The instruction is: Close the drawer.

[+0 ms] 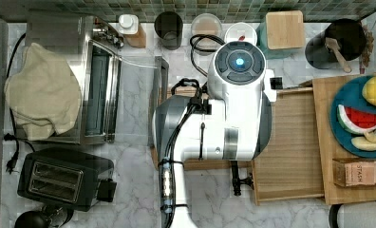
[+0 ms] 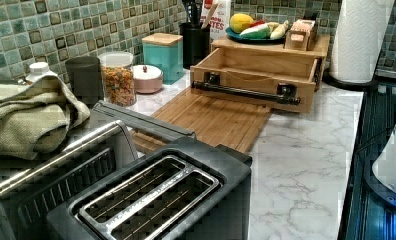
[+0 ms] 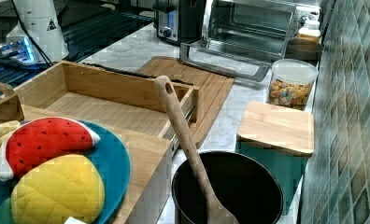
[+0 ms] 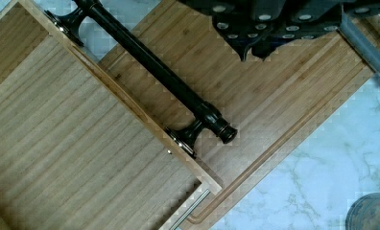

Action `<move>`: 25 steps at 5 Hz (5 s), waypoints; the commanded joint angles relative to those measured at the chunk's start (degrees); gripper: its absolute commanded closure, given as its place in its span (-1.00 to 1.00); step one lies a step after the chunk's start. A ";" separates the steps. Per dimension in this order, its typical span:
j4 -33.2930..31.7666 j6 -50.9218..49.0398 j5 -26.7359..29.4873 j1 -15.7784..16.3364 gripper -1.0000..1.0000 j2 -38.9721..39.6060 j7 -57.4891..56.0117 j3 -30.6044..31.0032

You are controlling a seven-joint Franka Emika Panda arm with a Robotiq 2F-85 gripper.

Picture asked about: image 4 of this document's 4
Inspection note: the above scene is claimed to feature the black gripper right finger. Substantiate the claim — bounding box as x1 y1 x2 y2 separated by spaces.
251 0 342 59

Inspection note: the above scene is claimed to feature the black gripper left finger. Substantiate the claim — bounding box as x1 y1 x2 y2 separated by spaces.
212 0 274 61

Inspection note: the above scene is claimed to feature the black drawer handle bar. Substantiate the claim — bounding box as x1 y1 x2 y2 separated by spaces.
44 0 238 159

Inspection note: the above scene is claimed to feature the wooden drawer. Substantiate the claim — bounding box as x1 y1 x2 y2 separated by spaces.
0 0 221 230

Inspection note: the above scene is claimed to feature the bamboo cutting board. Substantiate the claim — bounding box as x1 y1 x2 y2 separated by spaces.
100 0 373 230

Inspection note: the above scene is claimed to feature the grey plastic container edge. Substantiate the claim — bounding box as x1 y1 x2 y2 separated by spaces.
339 13 380 77

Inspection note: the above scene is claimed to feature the dark round bowl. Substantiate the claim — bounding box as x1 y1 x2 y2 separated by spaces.
345 193 380 230

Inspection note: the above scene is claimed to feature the metal drawer slide rail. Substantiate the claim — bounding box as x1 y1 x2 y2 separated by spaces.
169 189 210 230

